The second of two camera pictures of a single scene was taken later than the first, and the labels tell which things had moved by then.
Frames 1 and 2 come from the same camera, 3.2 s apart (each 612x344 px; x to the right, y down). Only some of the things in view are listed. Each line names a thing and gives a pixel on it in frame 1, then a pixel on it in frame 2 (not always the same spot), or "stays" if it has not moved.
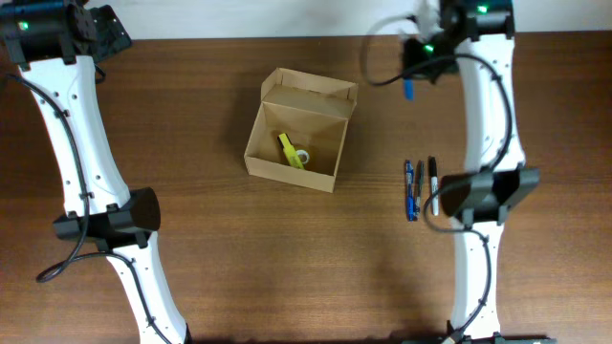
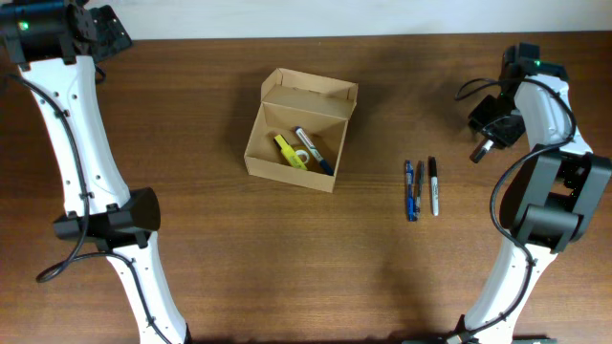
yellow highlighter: [292, 155] stays
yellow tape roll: [304, 152] stays
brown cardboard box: [299, 129] stays
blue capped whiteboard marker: [409, 89] to [323, 163]
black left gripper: [115, 35] stays
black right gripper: [409, 68] to [500, 139]
